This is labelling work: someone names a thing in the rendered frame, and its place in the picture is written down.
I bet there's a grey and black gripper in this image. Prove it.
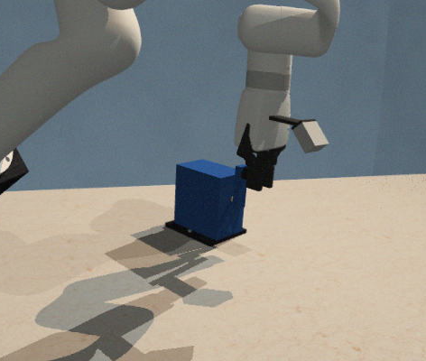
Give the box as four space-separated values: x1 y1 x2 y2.
234 86 290 191

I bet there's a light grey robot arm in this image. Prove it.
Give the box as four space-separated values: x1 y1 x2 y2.
0 0 340 174

